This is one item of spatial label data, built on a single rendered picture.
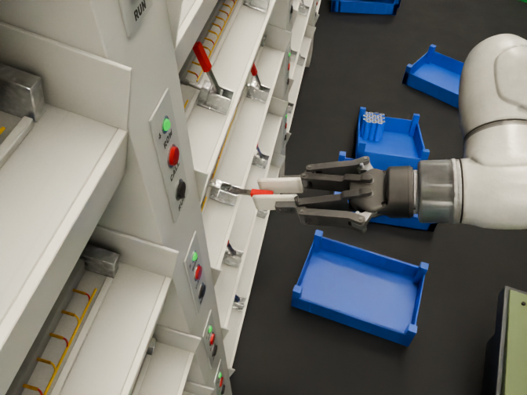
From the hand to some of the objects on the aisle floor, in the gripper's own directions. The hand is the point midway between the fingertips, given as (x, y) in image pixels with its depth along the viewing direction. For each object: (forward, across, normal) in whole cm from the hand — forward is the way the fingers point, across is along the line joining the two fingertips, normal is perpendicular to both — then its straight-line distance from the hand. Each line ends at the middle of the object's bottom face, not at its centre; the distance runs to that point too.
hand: (278, 193), depth 71 cm
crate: (-13, +67, -54) cm, 87 cm away
